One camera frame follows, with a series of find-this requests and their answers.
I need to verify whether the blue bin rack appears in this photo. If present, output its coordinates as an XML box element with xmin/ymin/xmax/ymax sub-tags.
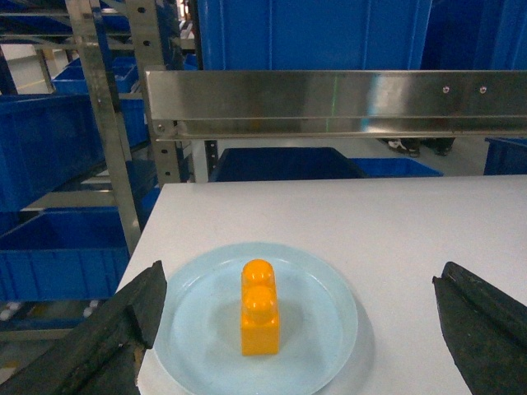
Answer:
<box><xmin>1</xmin><ymin>94</ymin><xmax>104</xmax><ymax>212</ymax></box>
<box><xmin>1</xmin><ymin>207</ymin><xmax>129</xmax><ymax>302</ymax></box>

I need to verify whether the blue bin left rack middle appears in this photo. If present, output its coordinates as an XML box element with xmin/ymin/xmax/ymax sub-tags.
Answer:
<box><xmin>1</xmin><ymin>94</ymin><xmax>104</xmax><ymax>212</ymax></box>

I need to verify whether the yellow toy block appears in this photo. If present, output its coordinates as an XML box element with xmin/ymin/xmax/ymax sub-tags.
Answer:
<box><xmin>240</xmin><ymin>259</ymin><xmax>281</xmax><ymax>356</ymax></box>

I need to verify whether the metal rack upright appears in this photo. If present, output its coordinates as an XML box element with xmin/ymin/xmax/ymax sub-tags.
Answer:
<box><xmin>65</xmin><ymin>0</ymin><xmax>141</xmax><ymax>253</ymax></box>

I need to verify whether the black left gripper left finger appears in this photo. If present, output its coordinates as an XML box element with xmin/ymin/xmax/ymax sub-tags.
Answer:
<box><xmin>1</xmin><ymin>261</ymin><xmax>167</xmax><ymax>394</ymax></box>

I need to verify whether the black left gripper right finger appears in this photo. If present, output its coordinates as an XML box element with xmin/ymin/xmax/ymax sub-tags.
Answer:
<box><xmin>432</xmin><ymin>262</ymin><xmax>526</xmax><ymax>394</ymax></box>

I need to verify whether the stainless steel shelf rail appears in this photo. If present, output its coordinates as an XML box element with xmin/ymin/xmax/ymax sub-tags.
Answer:
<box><xmin>145</xmin><ymin>70</ymin><xmax>526</xmax><ymax>140</ymax></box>

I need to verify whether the light blue plate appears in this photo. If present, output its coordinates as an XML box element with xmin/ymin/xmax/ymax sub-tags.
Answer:
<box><xmin>155</xmin><ymin>243</ymin><xmax>358</xmax><ymax>394</ymax></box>

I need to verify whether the blue bin far right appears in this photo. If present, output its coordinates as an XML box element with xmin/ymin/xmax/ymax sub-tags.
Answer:
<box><xmin>483</xmin><ymin>137</ymin><xmax>527</xmax><ymax>175</ymax></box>

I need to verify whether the dark blue bin behind table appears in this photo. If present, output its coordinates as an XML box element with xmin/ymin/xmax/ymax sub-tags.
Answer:
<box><xmin>209</xmin><ymin>147</ymin><xmax>366</xmax><ymax>182</ymax></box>

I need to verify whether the blue bin left rack lower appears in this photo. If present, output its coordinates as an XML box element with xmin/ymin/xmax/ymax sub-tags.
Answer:
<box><xmin>1</xmin><ymin>207</ymin><xmax>129</xmax><ymax>302</ymax></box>

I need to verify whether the large blue bin upper shelf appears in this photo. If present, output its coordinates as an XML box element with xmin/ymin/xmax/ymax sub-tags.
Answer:
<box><xmin>198</xmin><ymin>1</ymin><xmax>431</xmax><ymax>70</ymax></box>

